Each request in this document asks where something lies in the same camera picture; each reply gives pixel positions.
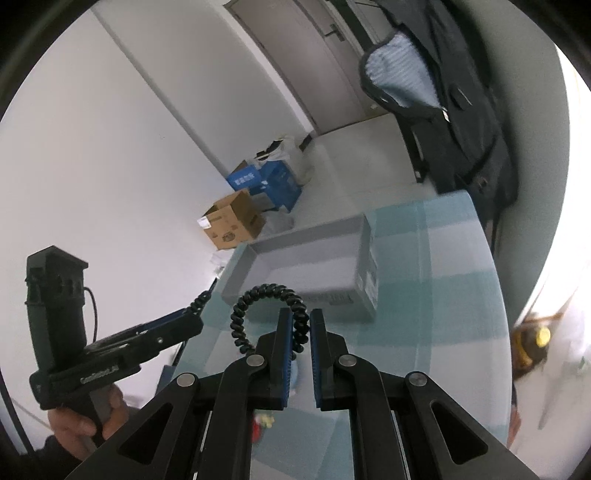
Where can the grey door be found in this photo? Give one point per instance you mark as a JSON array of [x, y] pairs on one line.
[[318, 63]]

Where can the brown cardboard box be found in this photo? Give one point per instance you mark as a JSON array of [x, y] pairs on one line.
[[232, 220]]

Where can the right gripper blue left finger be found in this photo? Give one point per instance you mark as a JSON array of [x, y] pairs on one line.
[[281, 359]]

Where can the white plastic bag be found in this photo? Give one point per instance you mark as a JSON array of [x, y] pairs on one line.
[[285, 149]]

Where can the person's left hand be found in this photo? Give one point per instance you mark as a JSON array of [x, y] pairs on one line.
[[71, 429]]

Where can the blue cardboard box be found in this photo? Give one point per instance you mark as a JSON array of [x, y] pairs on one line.
[[271, 186]]

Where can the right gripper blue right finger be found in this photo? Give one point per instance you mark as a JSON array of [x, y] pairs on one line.
[[321, 360]]

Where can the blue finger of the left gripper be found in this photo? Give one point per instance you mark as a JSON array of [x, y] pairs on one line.
[[143, 342]]

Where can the teal checked tablecloth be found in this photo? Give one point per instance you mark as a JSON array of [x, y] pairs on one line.
[[440, 310]]

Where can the black jacket striped lining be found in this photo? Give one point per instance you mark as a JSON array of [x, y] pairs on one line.
[[433, 74]]

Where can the grey cardboard box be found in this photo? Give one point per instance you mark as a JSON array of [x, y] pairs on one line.
[[332, 266]]

